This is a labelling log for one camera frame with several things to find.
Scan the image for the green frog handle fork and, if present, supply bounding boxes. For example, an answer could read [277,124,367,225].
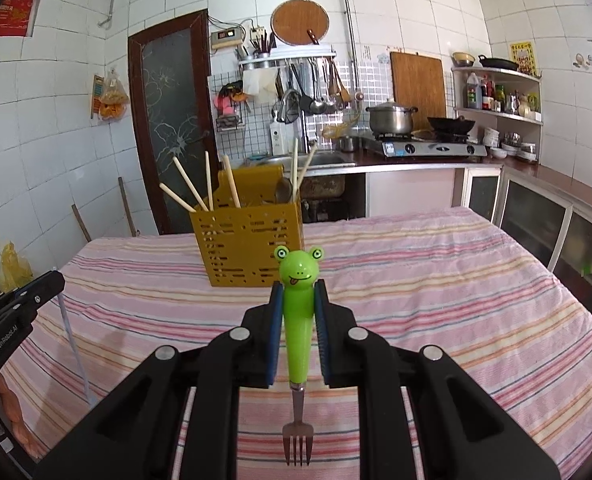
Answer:
[274,246,323,466]

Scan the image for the dark glass door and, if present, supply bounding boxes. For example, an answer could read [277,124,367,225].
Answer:
[128,10,220,235]

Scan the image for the wooden chopstick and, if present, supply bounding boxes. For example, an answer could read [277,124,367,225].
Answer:
[290,136,299,203]
[205,151,215,211]
[294,143,318,191]
[172,156,208,211]
[159,182,196,212]
[222,155,241,208]

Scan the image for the steel sink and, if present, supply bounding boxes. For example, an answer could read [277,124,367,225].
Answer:
[244,151,356,169]

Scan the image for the round wooden cutting board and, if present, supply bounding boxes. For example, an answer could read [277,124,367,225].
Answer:
[270,0,330,46]

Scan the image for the steel cooking pot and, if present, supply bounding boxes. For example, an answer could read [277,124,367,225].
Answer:
[366,100,418,136]

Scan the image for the light blue straw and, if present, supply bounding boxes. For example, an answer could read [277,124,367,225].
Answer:
[56,292,96,408]

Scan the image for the person's left hand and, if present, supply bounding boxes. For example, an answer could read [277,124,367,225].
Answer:
[0,374,40,458]

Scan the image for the black wok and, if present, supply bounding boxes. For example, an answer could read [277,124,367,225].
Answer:
[427,116,475,136]

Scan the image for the yellow perforated utensil holder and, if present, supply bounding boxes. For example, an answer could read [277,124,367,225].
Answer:
[190,165,304,287]

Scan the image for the hanging bag of snacks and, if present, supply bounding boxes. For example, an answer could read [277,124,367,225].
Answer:
[98,68,130,122]

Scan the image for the yellow plastic bag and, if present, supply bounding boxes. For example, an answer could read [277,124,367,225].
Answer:
[0,242,34,292]

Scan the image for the white corner shelf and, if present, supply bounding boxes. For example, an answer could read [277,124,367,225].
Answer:
[449,66,543,164]

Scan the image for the white soap bottle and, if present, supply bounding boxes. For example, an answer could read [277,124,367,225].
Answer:
[269,110,290,156]

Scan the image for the dark metal spoon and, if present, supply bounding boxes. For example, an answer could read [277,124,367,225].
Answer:
[274,177,293,204]

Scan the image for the gas stove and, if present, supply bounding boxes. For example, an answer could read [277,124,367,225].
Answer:
[360,132,487,158]

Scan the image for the rectangular wooden cutting board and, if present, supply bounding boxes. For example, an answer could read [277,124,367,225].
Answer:
[389,52,447,130]

